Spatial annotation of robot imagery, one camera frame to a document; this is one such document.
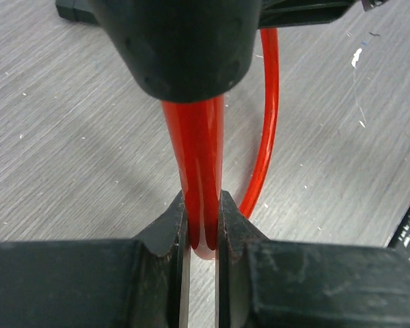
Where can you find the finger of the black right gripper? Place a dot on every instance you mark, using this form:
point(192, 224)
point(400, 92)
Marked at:
point(77, 11)
point(292, 13)

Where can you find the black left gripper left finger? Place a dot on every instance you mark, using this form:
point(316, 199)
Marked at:
point(130, 282)

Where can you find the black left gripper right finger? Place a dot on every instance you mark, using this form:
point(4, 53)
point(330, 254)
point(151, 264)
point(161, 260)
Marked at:
point(267, 283)

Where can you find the red cable lock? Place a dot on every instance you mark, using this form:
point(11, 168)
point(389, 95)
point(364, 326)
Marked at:
point(188, 55)

